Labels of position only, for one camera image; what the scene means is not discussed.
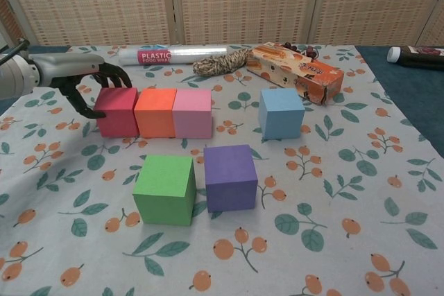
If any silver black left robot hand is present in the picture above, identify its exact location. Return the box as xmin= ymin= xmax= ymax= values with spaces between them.
xmin=31 ymin=53 xmax=133 ymax=119

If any red foam cube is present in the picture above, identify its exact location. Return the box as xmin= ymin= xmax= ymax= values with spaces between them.
xmin=94 ymin=87 xmax=139 ymax=138

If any orange foam cube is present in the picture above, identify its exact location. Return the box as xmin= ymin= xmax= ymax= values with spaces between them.
xmin=133 ymin=88 xmax=178 ymax=139

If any green foam cube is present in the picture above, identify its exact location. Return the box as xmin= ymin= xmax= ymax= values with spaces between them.
xmin=132 ymin=154 xmax=197 ymax=227

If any purple foam cube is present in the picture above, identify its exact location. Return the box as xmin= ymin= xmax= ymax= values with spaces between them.
xmin=203 ymin=143 xmax=259 ymax=214

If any plastic food wrap roll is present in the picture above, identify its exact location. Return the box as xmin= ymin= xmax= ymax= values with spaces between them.
xmin=117 ymin=44 xmax=229 ymax=67

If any pink foam cube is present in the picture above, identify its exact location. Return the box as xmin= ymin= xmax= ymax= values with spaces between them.
xmin=172 ymin=89 xmax=213 ymax=140

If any brown white twine bundle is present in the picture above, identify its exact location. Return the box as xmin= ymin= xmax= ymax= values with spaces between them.
xmin=192 ymin=49 xmax=256 ymax=77

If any woven bamboo folding screen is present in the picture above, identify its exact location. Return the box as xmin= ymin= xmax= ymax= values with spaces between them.
xmin=0 ymin=0 xmax=444 ymax=48

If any light blue foam cube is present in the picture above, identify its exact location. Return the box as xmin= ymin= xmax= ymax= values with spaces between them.
xmin=258 ymin=87 xmax=306 ymax=140

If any orange biscuit box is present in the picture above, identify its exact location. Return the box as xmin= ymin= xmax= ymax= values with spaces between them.
xmin=246 ymin=42 xmax=345 ymax=107

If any dark red grape bunch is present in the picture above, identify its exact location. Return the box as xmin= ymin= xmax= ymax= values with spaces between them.
xmin=284 ymin=42 xmax=320 ymax=60

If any floral printed tablecloth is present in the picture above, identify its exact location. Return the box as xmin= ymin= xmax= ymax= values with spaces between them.
xmin=0 ymin=44 xmax=444 ymax=296

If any teal table cover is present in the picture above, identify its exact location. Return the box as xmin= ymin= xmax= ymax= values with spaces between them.
xmin=0 ymin=45 xmax=444 ymax=158

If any dark grape juice bottle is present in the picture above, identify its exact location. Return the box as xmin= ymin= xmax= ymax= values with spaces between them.
xmin=386 ymin=45 xmax=444 ymax=70

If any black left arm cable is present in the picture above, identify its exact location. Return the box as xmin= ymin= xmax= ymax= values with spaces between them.
xmin=0 ymin=37 xmax=31 ymax=67

